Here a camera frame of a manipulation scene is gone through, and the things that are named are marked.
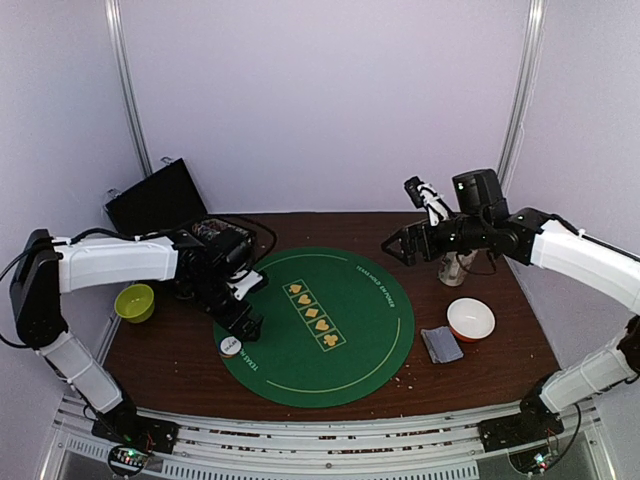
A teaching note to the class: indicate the grey card deck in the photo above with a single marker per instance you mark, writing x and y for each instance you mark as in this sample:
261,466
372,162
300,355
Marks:
441,345

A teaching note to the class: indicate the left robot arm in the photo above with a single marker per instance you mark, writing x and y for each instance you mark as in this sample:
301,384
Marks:
59,283

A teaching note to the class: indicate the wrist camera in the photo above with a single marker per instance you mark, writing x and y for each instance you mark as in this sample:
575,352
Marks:
424,196
242,283

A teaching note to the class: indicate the cream mug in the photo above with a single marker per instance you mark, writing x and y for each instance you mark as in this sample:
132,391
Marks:
455,267

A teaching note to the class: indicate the round green poker mat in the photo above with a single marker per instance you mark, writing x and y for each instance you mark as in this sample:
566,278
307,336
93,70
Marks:
336,327

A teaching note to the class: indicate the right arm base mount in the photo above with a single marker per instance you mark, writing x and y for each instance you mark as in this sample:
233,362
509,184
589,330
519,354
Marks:
527,426

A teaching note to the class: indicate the lime green bowl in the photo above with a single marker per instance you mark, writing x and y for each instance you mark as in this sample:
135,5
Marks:
136,303

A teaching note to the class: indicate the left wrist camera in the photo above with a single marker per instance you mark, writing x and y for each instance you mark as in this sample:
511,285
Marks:
242,283

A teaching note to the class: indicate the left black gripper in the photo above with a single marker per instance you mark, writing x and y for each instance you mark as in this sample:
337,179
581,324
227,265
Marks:
231,322

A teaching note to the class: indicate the white orange bowl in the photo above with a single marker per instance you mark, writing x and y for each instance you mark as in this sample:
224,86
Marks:
470,320

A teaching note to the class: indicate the front aluminium rail frame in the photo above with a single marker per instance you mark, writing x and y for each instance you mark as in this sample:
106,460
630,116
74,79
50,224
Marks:
440,446

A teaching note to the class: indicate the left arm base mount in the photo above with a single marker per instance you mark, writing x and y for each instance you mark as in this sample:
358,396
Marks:
145,434

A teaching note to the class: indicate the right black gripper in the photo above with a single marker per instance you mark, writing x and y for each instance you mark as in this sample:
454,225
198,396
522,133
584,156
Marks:
415,241

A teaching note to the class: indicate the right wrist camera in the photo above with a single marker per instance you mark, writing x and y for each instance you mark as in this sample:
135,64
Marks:
424,196

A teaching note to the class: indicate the white dealer button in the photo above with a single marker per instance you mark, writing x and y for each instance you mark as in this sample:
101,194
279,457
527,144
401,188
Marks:
229,347

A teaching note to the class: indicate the right aluminium frame post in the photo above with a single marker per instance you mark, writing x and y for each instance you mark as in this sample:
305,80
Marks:
523,91

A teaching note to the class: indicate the black poker chip case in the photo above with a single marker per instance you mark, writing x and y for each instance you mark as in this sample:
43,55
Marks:
169,199

